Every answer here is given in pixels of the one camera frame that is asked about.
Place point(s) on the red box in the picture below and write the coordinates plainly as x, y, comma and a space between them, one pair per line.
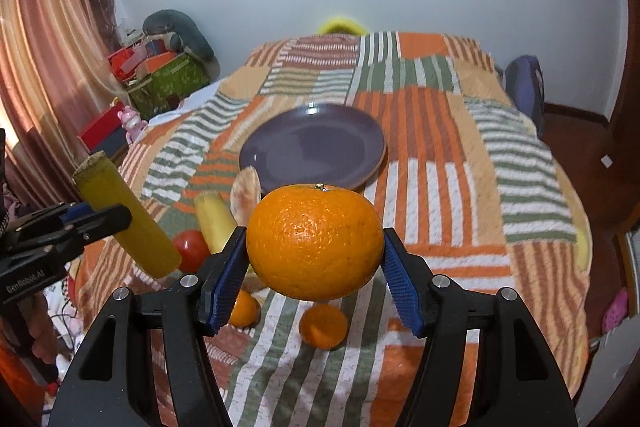
106, 134

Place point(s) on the large orange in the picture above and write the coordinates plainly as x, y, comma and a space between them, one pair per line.
314, 242

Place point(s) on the red tomato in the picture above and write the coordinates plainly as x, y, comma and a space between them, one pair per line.
193, 250

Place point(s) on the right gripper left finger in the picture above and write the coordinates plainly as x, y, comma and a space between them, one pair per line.
111, 380

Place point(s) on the yellow pillow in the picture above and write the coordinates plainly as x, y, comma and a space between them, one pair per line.
339, 25

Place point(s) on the green patterned box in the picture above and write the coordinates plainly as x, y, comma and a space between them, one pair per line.
165, 88

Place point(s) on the grey neck pillow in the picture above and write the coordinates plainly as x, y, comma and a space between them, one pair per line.
183, 33

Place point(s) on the pink toy figure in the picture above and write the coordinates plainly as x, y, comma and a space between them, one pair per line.
132, 123

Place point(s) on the striped patchwork bedspread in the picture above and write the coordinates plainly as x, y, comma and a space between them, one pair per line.
465, 182

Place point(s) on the pink pomelo segment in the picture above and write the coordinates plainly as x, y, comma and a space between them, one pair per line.
245, 195

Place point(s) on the blue backpack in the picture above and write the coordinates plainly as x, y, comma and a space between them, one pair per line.
524, 85

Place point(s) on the pink striped curtain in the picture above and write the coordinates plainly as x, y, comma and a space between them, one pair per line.
55, 79

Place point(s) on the small mandarin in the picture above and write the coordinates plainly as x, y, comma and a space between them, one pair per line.
245, 312
323, 326

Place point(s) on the left hand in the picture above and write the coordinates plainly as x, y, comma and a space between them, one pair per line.
35, 312

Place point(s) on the dark purple plate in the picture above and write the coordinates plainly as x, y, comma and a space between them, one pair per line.
319, 142

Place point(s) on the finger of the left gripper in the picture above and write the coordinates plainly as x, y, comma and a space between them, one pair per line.
105, 222
74, 212

